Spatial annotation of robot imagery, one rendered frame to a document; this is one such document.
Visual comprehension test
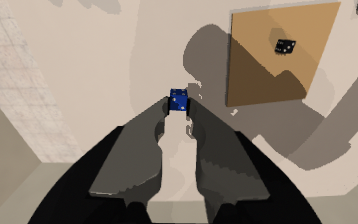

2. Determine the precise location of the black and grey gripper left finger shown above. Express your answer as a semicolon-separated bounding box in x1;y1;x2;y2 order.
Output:
27;96;170;224

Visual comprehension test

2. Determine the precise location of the brown flat mat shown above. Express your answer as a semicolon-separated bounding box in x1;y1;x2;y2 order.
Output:
226;2;341;107

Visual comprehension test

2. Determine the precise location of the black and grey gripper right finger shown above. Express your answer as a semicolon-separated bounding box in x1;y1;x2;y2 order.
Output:
186;97;322;224

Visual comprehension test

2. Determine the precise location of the blue die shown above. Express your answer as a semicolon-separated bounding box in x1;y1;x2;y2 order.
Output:
170;89;188;111

